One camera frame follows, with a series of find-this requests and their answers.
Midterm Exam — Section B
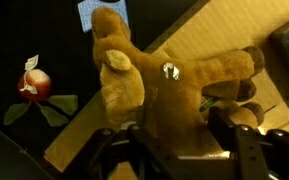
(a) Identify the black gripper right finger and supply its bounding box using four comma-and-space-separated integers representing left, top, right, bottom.
208, 107, 274, 180

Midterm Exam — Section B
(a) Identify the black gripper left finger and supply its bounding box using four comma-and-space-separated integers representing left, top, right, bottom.
63, 125, 151, 180

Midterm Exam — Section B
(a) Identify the brown moose plushie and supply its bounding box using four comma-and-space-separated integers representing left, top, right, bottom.
92, 16, 265, 156

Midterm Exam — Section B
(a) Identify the red turnip plushie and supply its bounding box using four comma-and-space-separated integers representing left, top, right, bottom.
3, 55, 79, 127

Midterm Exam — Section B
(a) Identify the blue sponge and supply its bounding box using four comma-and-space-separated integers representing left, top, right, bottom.
77, 0, 129, 33

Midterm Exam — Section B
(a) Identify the large cardboard box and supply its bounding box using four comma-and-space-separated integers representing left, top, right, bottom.
45, 6, 289, 180

